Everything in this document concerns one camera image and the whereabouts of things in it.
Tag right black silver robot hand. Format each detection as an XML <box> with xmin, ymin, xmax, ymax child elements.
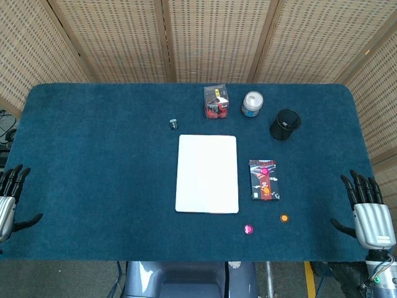
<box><xmin>330</xmin><ymin>169</ymin><xmax>394</xmax><ymax>251</ymax></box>

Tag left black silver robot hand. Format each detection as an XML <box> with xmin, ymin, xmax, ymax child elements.
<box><xmin>0</xmin><ymin>163</ymin><xmax>43</xmax><ymax>245</ymax></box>

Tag white rectangular board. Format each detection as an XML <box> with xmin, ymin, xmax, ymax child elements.
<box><xmin>174</xmin><ymin>133</ymin><xmax>240</xmax><ymax>215</ymax></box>

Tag blue felt table cover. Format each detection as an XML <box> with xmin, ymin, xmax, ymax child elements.
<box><xmin>0</xmin><ymin>82</ymin><xmax>395</xmax><ymax>263</ymax></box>

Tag black red printed card box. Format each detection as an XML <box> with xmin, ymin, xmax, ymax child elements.
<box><xmin>249</xmin><ymin>159</ymin><xmax>282</xmax><ymax>201</ymax></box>

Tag metal table leg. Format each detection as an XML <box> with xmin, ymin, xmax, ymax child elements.
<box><xmin>265</xmin><ymin>261</ymin><xmax>275</xmax><ymax>298</ymax></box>

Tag black mesh pen holder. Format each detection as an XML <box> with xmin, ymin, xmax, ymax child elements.
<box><xmin>269</xmin><ymin>108</ymin><xmax>301</xmax><ymax>142</ymax></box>

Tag jar with white lid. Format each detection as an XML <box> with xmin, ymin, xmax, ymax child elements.
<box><xmin>241</xmin><ymin>91</ymin><xmax>265</xmax><ymax>118</ymax></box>

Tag blue-grey robot torso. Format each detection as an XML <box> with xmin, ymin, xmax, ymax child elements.
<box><xmin>123</xmin><ymin>260</ymin><xmax>258</xmax><ymax>298</ymax></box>

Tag clear plastic box red contents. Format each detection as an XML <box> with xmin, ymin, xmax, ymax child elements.
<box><xmin>203</xmin><ymin>84</ymin><xmax>231</xmax><ymax>120</ymax></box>

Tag woven bamboo folding screen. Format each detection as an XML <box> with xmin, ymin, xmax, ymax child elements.
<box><xmin>0</xmin><ymin>0</ymin><xmax>397</xmax><ymax>193</ymax></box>

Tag black cable bundle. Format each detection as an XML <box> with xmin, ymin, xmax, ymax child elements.
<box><xmin>0</xmin><ymin>108</ymin><xmax>19</xmax><ymax>164</ymax></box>

